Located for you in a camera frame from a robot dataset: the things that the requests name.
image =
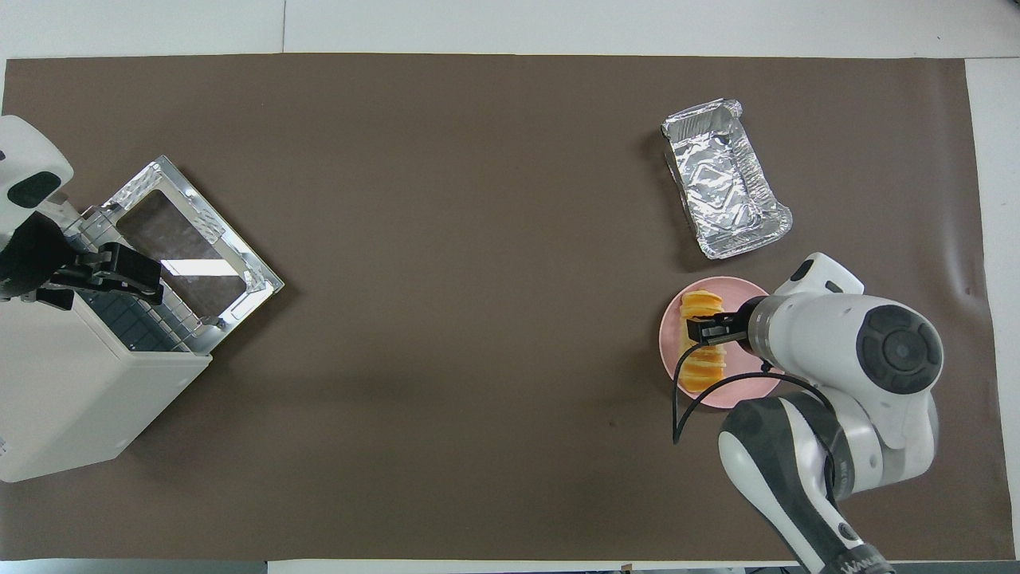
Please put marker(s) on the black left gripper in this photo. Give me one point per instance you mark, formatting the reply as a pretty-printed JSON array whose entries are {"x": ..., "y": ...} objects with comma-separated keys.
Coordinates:
[{"x": 32, "y": 259}]

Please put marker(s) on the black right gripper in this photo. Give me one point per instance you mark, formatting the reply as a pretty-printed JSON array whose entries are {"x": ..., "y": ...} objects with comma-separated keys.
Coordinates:
[{"x": 729, "y": 327}]

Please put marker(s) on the golden bread loaf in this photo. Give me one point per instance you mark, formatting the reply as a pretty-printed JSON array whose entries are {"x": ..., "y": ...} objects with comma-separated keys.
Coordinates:
[{"x": 705, "y": 367}]

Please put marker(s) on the aluminium foil tray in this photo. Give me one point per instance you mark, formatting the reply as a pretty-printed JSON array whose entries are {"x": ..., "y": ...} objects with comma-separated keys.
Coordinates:
[{"x": 721, "y": 179}]

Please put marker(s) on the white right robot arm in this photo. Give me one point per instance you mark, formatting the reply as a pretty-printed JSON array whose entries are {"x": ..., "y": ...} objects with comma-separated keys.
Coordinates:
[{"x": 829, "y": 335}]

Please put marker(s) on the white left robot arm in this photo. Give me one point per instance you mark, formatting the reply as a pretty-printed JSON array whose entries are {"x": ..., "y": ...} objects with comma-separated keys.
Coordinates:
[{"x": 24, "y": 147}]

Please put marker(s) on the cream toaster oven body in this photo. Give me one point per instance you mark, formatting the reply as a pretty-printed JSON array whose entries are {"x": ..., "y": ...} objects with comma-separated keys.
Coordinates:
[{"x": 72, "y": 391}]

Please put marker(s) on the glass oven door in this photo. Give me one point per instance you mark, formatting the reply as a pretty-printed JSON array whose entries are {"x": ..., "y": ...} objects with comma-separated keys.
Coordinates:
[{"x": 239, "y": 275}]

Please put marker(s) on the pink round plate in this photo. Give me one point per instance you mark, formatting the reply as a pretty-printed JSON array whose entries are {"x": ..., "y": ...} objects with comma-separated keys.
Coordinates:
[{"x": 737, "y": 395}]

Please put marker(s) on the brown table mat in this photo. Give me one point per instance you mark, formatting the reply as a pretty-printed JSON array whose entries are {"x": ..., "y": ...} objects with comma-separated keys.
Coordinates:
[{"x": 478, "y": 199}]

